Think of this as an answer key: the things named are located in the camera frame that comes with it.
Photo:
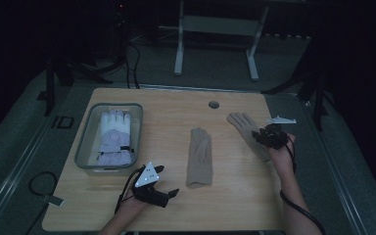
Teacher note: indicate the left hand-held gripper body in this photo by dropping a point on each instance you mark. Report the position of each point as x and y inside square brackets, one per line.
[148, 186]

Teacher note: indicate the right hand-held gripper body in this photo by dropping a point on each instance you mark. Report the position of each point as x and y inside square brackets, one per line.
[274, 133]

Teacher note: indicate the purple white glove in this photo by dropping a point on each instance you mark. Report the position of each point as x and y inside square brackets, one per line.
[115, 137]

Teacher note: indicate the grey plastic bin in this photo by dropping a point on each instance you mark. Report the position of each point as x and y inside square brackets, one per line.
[88, 137]

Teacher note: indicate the person's left hand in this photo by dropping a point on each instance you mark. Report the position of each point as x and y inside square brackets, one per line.
[133, 206]

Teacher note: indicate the person's right hand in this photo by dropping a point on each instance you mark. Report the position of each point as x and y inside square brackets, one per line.
[282, 158]

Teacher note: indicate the round grey table grommet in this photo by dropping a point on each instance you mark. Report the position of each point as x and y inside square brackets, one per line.
[213, 104]

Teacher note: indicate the black stand with legs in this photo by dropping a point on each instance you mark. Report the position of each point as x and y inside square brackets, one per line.
[319, 104]

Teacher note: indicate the small grey plug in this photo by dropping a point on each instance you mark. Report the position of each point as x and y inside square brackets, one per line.
[53, 200]

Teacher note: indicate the black tripod with red light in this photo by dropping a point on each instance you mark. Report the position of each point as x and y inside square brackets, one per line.
[120, 32]

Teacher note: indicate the black rectangular floor bracket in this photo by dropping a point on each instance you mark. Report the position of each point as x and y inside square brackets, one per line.
[63, 122]

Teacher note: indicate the white metal stand frame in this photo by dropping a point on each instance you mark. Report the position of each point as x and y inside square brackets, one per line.
[215, 25]

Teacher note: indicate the black post stand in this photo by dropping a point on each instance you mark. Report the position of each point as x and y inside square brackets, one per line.
[49, 91]

